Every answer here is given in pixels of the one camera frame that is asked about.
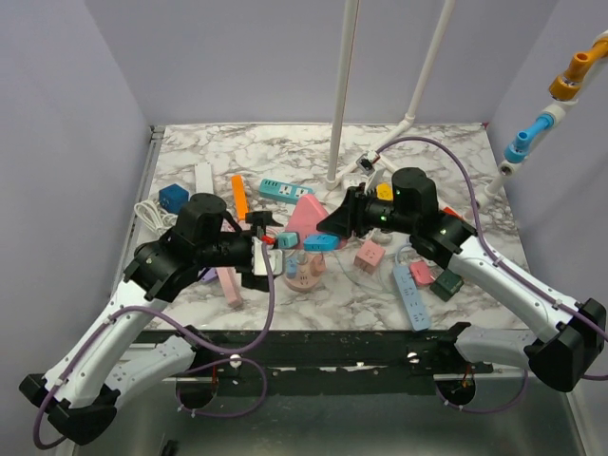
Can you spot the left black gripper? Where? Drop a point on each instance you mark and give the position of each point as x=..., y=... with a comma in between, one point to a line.
x=254, y=280

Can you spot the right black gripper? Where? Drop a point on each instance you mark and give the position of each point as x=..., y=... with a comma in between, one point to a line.
x=351, y=217

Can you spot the pink long power strip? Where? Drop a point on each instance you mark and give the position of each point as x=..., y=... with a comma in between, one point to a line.
x=229, y=284

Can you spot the purple power strip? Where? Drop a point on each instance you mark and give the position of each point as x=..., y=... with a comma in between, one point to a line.
x=208, y=275

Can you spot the pink cube socket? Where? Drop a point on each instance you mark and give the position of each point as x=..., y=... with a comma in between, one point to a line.
x=369, y=257

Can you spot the pink triangular socket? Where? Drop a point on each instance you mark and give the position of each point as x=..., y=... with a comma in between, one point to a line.
x=307, y=213

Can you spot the blue small plug adapter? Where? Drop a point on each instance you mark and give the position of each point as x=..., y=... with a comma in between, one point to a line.
x=321, y=243

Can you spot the teal small plug adapter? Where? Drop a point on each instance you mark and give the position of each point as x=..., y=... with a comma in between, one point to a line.
x=287, y=240

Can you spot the white power strip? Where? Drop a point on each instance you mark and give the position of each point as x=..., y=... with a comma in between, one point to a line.
x=204, y=178

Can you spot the dark blue cube socket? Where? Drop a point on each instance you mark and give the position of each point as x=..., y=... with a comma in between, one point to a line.
x=172, y=198

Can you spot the light blue power strip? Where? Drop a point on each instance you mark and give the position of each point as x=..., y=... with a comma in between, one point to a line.
x=413, y=303

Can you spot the dark green cube socket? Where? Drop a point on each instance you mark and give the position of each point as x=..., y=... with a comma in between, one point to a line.
x=446, y=285

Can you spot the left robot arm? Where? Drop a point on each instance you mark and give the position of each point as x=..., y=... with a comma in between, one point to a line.
x=80, y=395

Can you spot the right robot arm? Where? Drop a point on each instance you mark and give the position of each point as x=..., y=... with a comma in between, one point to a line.
x=563, y=336

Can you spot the white flat plug adapter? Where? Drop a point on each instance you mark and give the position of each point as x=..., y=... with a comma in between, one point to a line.
x=350, y=180

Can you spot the yellow cube socket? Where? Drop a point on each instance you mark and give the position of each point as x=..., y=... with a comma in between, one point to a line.
x=384, y=191

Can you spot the orange white cube socket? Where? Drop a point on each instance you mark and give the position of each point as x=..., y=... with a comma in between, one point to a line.
x=240, y=197

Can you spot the pink round socket base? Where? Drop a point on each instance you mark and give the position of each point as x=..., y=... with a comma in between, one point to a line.
x=303, y=271

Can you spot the small pink flat socket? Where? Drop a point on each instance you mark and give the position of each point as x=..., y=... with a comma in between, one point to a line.
x=421, y=273

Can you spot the white PVC pipe stand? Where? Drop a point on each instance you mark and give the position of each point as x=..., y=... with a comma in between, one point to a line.
x=386, y=55

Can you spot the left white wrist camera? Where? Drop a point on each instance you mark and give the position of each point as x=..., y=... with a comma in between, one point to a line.
x=266, y=259

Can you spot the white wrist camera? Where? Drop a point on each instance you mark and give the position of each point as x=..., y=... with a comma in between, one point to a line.
x=266, y=259
x=367, y=161

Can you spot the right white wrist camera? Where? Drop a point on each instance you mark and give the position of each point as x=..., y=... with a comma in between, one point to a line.
x=367, y=161

